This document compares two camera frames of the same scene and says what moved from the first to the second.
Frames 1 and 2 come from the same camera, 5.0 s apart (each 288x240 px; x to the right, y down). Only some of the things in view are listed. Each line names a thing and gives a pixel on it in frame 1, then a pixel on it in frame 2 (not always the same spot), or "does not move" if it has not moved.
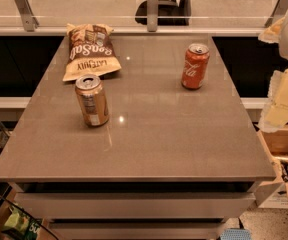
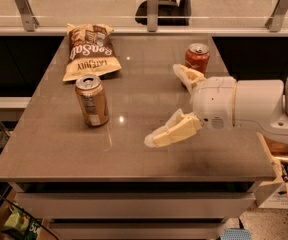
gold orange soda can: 92,99 does not move
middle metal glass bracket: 152,8 does not move
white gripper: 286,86 -> 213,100
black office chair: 169,13 does not move
